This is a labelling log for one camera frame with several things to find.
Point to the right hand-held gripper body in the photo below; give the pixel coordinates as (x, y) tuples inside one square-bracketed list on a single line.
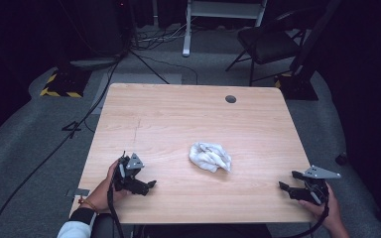
[(316, 190)]

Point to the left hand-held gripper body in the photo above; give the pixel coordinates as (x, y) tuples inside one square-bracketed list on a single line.
[(128, 177)]

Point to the white towel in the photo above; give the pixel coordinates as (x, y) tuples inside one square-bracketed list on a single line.
[(210, 157)]

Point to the person's right hand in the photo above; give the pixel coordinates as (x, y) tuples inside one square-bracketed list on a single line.
[(332, 213)]

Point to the person's left hand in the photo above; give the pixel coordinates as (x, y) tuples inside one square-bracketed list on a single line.
[(101, 196)]

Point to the small black floor object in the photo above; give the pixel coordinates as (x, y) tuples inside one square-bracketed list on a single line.
[(341, 159)]

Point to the grey floor tape piece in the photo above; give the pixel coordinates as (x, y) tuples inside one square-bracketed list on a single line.
[(79, 192)]

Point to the black seat cushion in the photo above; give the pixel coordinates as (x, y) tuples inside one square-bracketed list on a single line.
[(103, 226)]

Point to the black stand with slanted pole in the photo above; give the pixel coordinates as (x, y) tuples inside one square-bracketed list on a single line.
[(299, 84)]

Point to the hazard striped black stand base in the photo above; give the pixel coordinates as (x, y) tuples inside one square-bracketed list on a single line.
[(64, 84)]

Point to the black folding chair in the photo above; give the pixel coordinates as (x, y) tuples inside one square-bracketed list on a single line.
[(266, 43)]

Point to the dark cabinet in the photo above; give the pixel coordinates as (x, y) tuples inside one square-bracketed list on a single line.
[(96, 26)]

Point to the white desk frame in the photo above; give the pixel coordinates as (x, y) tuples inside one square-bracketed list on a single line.
[(188, 29)]

